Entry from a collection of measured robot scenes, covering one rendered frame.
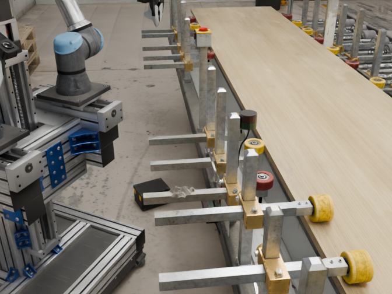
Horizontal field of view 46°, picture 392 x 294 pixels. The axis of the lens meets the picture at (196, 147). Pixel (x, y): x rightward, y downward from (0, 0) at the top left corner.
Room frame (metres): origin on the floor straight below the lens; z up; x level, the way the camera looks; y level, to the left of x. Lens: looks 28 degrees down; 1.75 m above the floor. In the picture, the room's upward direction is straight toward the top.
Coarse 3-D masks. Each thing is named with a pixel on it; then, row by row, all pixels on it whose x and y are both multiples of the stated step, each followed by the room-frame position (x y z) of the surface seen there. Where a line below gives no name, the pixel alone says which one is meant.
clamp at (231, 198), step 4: (224, 180) 1.38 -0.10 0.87; (224, 184) 1.38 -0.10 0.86; (228, 184) 1.36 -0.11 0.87; (232, 184) 1.36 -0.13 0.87; (236, 184) 1.36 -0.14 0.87; (228, 188) 1.33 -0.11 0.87; (232, 188) 1.33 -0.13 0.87; (240, 188) 1.33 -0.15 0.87; (228, 192) 1.31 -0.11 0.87; (232, 192) 1.30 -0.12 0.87; (228, 196) 1.30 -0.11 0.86; (232, 196) 1.29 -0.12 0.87; (236, 196) 1.29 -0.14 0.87; (228, 200) 1.30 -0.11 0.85; (232, 200) 1.29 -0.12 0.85; (228, 204) 1.29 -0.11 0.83; (232, 204) 1.29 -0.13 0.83; (236, 204) 1.29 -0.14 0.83
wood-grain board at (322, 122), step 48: (240, 48) 2.95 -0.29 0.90; (288, 48) 2.95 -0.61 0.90; (240, 96) 2.11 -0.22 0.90; (288, 96) 2.11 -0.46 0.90; (336, 96) 2.11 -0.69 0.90; (384, 96) 2.11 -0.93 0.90; (288, 144) 1.60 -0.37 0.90; (336, 144) 1.60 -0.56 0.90; (384, 144) 1.60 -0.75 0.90; (288, 192) 1.28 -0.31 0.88; (336, 192) 1.26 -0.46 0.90; (384, 192) 1.26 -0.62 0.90; (336, 240) 1.02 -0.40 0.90; (384, 240) 1.02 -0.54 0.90; (384, 288) 0.84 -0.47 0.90
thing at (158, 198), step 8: (152, 192) 1.32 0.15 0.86; (160, 192) 1.32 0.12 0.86; (168, 192) 1.32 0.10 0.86; (192, 192) 1.32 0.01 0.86; (200, 192) 1.32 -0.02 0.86; (208, 192) 1.32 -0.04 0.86; (216, 192) 1.32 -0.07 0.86; (224, 192) 1.32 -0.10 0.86; (256, 192) 1.33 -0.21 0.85; (264, 192) 1.34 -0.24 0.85; (144, 200) 1.29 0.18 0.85; (152, 200) 1.29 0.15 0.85; (160, 200) 1.29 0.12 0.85; (168, 200) 1.30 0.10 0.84; (176, 200) 1.30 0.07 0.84; (184, 200) 1.30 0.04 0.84; (192, 200) 1.31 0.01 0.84; (200, 200) 1.31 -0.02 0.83; (208, 200) 1.32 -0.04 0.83
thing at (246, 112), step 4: (240, 112) 1.39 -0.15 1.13; (244, 112) 1.39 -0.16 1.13; (248, 112) 1.39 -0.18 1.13; (252, 112) 1.39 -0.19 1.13; (248, 116) 1.36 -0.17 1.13; (252, 116) 1.36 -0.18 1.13; (240, 128) 1.37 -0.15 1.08; (240, 132) 1.37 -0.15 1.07; (248, 132) 1.38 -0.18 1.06; (244, 140) 1.38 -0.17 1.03; (240, 148) 1.38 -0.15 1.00
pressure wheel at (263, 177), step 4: (260, 172) 1.38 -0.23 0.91; (264, 172) 1.38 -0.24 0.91; (268, 172) 1.38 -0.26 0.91; (260, 176) 1.35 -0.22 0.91; (264, 176) 1.35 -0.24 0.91; (268, 176) 1.36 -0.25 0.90; (272, 176) 1.35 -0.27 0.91; (260, 180) 1.32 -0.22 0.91; (264, 180) 1.32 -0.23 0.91; (268, 180) 1.32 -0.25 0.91; (272, 180) 1.33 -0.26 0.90; (260, 184) 1.31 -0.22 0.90; (264, 184) 1.31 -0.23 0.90; (268, 184) 1.32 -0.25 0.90; (272, 184) 1.33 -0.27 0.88; (256, 188) 1.32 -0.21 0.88; (260, 188) 1.31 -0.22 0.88; (264, 188) 1.31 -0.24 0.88; (268, 188) 1.32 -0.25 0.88; (260, 200) 1.35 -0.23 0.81
